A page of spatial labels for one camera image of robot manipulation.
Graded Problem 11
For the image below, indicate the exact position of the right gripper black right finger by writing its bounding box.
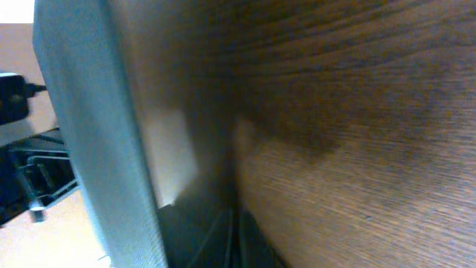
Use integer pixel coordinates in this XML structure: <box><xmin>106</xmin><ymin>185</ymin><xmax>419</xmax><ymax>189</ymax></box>
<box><xmin>238</xmin><ymin>211</ymin><xmax>287</xmax><ymax>268</ymax></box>

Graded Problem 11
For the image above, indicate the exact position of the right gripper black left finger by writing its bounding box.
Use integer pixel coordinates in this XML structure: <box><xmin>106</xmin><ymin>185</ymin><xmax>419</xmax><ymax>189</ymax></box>
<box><xmin>158</xmin><ymin>205</ymin><xmax>233</xmax><ymax>268</ymax></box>

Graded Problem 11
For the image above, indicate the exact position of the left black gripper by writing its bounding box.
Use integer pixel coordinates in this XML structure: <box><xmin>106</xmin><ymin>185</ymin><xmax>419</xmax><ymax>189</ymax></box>
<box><xmin>1</xmin><ymin>128</ymin><xmax>79</xmax><ymax>226</ymax></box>

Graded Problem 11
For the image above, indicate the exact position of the dark green box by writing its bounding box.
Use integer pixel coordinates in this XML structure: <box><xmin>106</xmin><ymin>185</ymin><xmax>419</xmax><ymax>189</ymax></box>
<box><xmin>33</xmin><ymin>0</ymin><xmax>168</xmax><ymax>267</ymax></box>

